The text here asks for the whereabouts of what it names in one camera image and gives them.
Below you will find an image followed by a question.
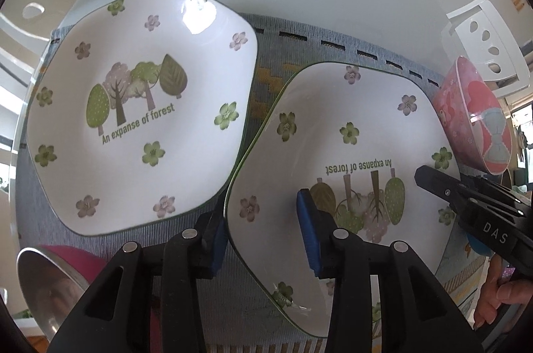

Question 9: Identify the pink cartoon bowl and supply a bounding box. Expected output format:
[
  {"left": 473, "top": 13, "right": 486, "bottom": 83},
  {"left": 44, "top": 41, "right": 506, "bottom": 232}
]
[{"left": 431, "top": 55, "right": 515, "bottom": 176}]

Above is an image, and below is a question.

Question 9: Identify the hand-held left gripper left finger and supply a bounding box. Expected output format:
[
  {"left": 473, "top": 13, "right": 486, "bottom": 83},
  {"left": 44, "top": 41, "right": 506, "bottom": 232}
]
[{"left": 47, "top": 209, "right": 230, "bottom": 353}]

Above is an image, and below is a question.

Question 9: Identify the steel bowl with red outside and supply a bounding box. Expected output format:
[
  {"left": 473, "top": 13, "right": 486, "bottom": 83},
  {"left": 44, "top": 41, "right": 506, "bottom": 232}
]
[{"left": 17, "top": 245, "right": 110, "bottom": 342}]

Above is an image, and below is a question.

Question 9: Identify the blue woven placemat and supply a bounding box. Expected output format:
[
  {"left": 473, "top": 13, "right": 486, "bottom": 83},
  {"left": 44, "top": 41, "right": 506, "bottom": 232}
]
[{"left": 14, "top": 14, "right": 492, "bottom": 353}]

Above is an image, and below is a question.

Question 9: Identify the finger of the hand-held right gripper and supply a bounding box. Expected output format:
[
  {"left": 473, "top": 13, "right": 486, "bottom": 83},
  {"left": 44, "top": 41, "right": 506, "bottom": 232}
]
[
  {"left": 415, "top": 165, "right": 475, "bottom": 210},
  {"left": 465, "top": 230, "right": 498, "bottom": 257}
]

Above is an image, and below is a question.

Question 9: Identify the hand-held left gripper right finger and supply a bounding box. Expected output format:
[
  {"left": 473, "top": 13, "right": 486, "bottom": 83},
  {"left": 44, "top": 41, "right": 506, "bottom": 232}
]
[{"left": 295, "top": 188, "right": 486, "bottom": 353}]

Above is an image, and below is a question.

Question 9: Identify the person's right hand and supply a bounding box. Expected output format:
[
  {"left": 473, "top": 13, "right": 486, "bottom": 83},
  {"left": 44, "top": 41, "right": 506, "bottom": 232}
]
[{"left": 472, "top": 253, "right": 533, "bottom": 337}]

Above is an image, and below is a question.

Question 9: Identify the square white floral plate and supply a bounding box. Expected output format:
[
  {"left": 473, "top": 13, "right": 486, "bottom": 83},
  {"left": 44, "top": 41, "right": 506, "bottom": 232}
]
[
  {"left": 26, "top": 0, "right": 259, "bottom": 239},
  {"left": 224, "top": 62, "right": 463, "bottom": 338}
]

